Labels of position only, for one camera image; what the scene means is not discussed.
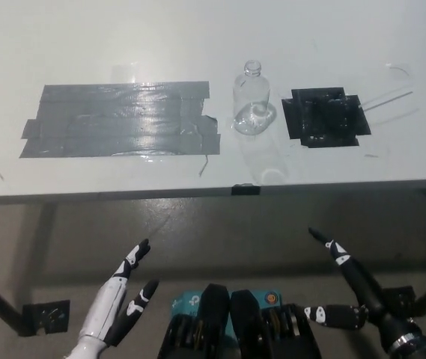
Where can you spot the clear plastic bottle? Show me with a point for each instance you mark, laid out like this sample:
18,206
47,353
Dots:
251,102

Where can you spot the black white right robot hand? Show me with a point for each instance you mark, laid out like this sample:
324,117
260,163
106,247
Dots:
366,288

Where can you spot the black spray trigger lid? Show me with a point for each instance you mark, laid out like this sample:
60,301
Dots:
332,116

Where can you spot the grey duct tape patch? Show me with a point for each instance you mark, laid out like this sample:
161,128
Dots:
121,119

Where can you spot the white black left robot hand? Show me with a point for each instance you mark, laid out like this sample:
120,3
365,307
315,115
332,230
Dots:
106,306

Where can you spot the small black tape piece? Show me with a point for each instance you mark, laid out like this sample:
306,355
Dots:
245,190

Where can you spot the grey upright table leg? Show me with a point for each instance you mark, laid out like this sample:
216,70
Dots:
42,243

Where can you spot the black tape square patch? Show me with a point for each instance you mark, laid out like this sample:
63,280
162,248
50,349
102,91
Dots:
295,119

